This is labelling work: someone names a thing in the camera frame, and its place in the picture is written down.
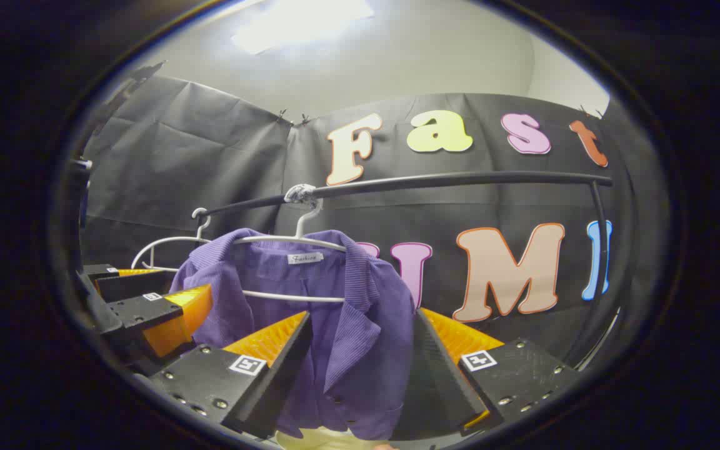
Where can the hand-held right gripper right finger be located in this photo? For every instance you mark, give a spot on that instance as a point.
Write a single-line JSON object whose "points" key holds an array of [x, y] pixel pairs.
{"points": [[444, 375]]}

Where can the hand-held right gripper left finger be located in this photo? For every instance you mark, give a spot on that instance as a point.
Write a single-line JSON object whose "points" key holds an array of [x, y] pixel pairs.
{"points": [[275, 375]]}

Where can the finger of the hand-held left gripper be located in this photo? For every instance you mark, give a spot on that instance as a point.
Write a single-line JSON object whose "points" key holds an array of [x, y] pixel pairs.
{"points": [[147, 309], [132, 284]]}

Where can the white clothes hanger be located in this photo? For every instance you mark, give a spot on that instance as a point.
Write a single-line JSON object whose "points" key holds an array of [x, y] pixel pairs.
{"points": [[291, 296], [172, 239]]}

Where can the cream laundry hamper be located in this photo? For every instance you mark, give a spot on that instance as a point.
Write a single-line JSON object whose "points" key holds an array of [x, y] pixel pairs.
{"points": [[322, 441]]}

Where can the purple ribbed shirt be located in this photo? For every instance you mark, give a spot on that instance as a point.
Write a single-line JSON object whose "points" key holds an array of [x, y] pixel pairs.
{"points": [[360, 350]]}

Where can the black clothes rack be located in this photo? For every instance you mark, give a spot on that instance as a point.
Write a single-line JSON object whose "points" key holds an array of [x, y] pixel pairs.
{"points": [[460, 180]]}

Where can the black backdrop cloth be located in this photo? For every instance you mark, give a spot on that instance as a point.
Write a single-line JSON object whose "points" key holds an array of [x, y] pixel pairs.
{"points": [[222, 150]]}

